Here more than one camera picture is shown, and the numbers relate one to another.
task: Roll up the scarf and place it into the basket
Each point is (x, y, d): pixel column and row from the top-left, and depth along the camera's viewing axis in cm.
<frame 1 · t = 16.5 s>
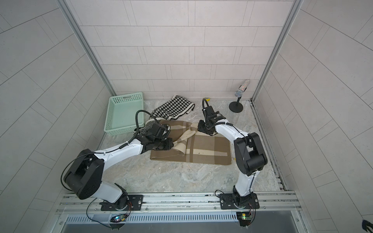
left hand: (176, 144, 87), fingers closed
right hand: (198, 128, 93), fingers open
beige plaid scarf: (192, 146, 92), on the table
black white houndstooth scarf: (174, 107, 114), on the table
mint green plastic basket: (121, 117, 113), on the table

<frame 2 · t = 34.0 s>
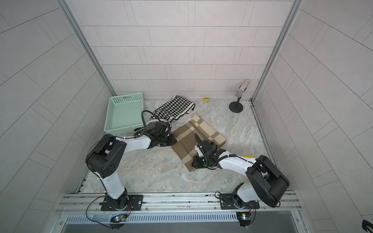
left hand: (178, 139, 94), fingers closed
right hand: (193, 165, 84), fingers open
beige plaid scarf: (184, 148, 89), point 3 cm above the table
the other named things where they were.

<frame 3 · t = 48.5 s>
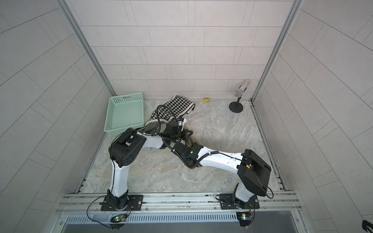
left hand: (194, 132, 96), fingers closed
right hand: (190, 153, 85), fingers open
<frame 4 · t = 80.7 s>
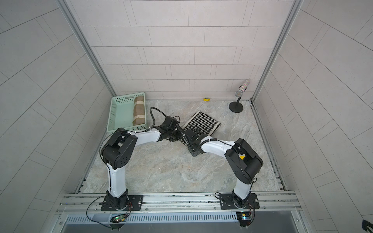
left hand: (187, 134, 96), fingers closed
right hand: (196, 149, 92), fingers open
black white houndstooth scarf: (202, 122, 104), point 2 cm above the table
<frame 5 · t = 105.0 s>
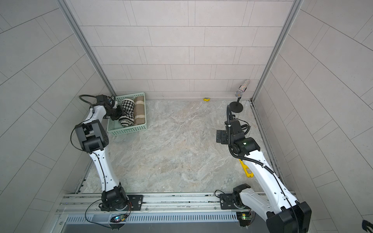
left hand: (128, 109, 104), fingers closed
right hand: (225, 132, 79), fingers open
black white houndstooth scarf: (128, 119, 97), point 8 cm above the table
